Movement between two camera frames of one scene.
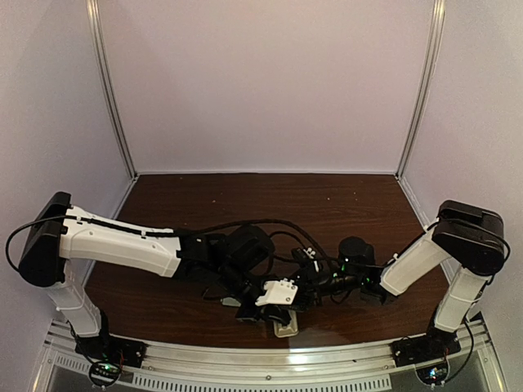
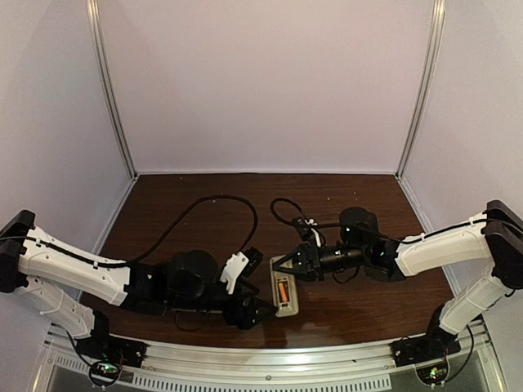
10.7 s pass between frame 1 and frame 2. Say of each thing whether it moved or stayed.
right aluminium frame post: stayed
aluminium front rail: stayed
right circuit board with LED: stayed
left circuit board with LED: stayed
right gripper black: moved
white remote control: moved
